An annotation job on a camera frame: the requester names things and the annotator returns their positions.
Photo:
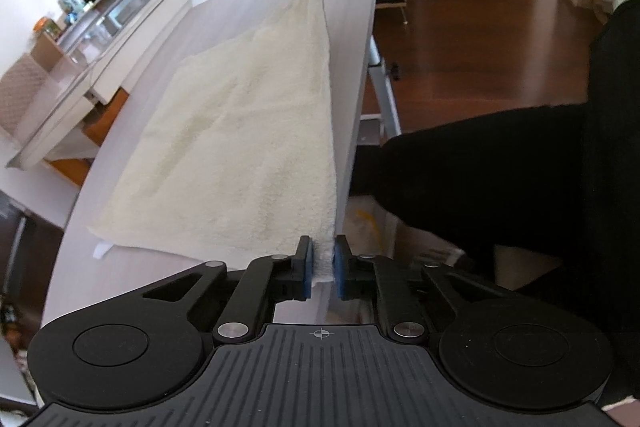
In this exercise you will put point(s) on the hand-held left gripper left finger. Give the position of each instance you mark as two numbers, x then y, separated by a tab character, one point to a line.
308	268

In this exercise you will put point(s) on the metal table leg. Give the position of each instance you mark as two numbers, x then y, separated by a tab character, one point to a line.
386	92

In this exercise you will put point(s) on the small cardboard box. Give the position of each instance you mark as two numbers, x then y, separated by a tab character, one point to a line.
50	52

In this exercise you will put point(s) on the beige patterned chair back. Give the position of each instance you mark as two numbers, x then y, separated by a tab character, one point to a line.
20	92

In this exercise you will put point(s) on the person's black clothing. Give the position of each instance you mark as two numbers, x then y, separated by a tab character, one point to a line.
525	187

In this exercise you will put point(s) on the blue white packet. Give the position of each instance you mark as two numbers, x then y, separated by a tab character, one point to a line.
71	2

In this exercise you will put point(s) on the white glass-top side table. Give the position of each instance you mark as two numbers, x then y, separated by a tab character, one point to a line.
150	7

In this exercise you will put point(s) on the orange lid jar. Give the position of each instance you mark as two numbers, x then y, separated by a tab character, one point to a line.
46	27

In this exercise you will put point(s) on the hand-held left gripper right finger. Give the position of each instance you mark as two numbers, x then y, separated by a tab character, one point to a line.
341	272

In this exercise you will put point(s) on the cream towel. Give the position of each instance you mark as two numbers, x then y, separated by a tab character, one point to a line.
240	122

